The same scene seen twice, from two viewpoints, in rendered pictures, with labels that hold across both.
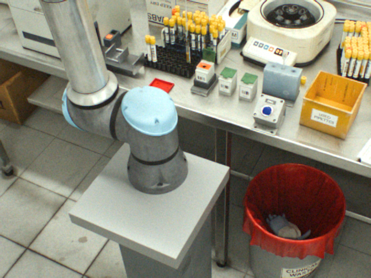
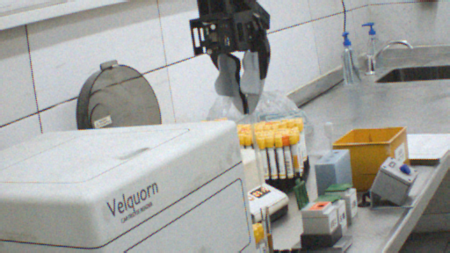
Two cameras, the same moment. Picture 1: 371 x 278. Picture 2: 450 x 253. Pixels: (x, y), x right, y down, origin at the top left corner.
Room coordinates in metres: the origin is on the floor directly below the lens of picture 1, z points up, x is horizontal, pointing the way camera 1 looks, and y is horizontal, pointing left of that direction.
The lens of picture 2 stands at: (1.34, 1.13, 1.32)
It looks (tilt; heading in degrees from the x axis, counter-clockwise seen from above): 10 degrees down; 268
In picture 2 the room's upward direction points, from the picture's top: 9 degrees counter-clockwise
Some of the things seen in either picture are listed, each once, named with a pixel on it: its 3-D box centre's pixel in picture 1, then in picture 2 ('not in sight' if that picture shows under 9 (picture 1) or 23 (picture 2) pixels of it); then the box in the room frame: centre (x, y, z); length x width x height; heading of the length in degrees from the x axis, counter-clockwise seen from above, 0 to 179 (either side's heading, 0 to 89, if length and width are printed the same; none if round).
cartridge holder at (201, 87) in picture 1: (205, 81); (322, 239); (1.17, -0.07, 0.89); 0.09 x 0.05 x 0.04; 149
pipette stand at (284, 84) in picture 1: (281, 82); (335, 182); (1.11, -0.29, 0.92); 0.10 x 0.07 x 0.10; 62
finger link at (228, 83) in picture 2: not in sight; (227, 85); (1.29, -0.01, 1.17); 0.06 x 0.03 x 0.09; 59
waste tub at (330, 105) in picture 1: (332, 104); (372, 159); (1.00, -0.41, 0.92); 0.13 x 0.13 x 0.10; 57
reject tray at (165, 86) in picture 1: (159, 87); not in sight; (1.17, 0.07, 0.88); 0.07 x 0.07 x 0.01; 60
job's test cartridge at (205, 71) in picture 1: (205, 74); (320, 224); (1.17, -0.07, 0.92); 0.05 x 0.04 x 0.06; 149
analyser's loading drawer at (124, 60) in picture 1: (111, 54); not in sight; (1.30, 0.21, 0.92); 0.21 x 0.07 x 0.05; 60
